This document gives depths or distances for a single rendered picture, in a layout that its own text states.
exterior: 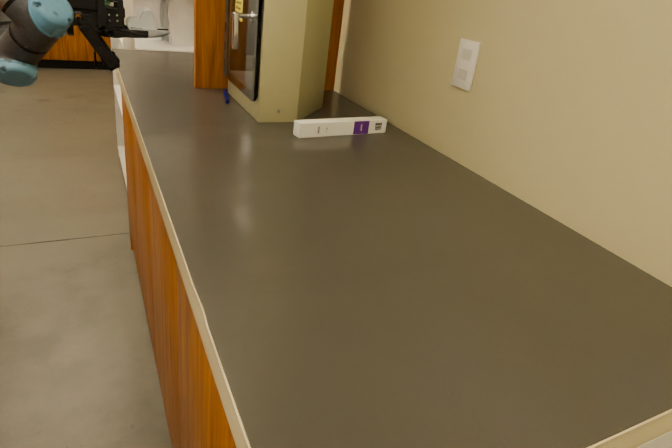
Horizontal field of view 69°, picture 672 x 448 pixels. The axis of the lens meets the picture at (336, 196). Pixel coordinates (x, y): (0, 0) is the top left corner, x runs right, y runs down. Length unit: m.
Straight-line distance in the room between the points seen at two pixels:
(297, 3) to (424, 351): 0.94
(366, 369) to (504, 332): 0.20
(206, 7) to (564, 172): 1.11
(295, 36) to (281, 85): 0.13
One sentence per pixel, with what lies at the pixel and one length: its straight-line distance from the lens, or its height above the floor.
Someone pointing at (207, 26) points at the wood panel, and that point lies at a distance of 1.63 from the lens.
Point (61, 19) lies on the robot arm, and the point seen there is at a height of 1.19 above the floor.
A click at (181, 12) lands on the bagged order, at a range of 2.54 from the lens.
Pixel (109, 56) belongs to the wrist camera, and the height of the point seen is 1.09.
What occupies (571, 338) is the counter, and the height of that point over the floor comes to 0.94.
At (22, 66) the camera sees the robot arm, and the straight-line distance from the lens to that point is 1.16.
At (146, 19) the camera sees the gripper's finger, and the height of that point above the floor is 1.18.
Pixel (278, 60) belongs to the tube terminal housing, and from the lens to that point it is 1.31.
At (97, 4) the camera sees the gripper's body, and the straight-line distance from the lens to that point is 1.23.
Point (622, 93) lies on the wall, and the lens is 1.00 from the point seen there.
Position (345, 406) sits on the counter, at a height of 0.94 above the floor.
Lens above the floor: 1.32
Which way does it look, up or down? 24 degrees down
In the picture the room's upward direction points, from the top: 8 degrees clockwise
